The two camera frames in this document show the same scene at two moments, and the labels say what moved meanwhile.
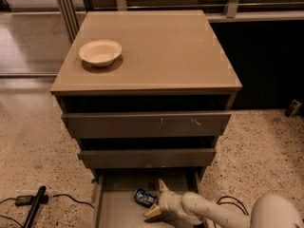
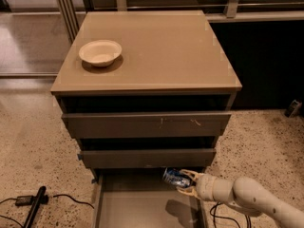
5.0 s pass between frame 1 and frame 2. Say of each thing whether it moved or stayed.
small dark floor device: stayed
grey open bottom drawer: stayed
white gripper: moved
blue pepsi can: moved
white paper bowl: stayed
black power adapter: stayed
